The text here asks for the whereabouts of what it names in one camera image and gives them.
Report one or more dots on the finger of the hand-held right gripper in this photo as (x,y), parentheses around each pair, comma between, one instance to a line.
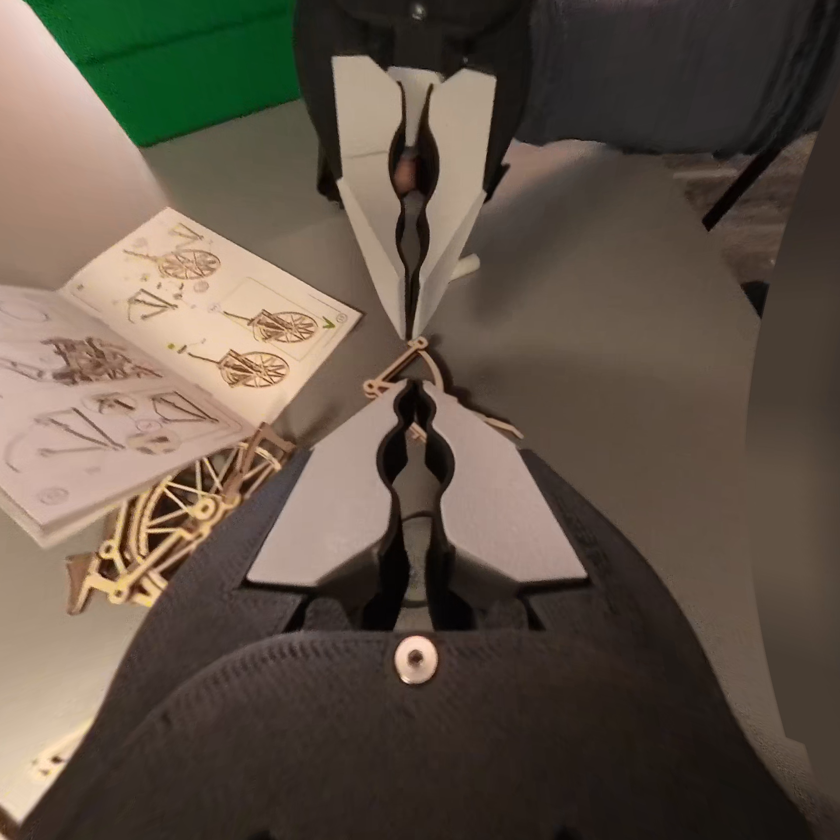
(463,164)
(367,164)

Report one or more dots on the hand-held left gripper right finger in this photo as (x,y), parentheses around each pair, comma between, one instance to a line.
(512,518)

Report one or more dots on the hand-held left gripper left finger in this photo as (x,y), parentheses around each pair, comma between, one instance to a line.
(321,518)

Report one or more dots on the small bow-shaped wooden part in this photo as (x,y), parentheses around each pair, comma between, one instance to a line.
(394,374)

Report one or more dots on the wooden spoked wheel model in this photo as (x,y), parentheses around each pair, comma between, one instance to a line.
(197,508)

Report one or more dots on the wooden parts sheet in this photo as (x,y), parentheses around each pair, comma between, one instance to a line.
(59,748)

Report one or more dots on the green box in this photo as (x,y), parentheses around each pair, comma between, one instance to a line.
(197,65)

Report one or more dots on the dark grey sofa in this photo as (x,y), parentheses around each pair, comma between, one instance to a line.
(656,65)

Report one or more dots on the open instruction booklet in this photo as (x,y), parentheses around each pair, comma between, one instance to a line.
(197,308)

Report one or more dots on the black metal leg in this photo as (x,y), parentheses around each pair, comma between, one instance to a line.
(741,190)

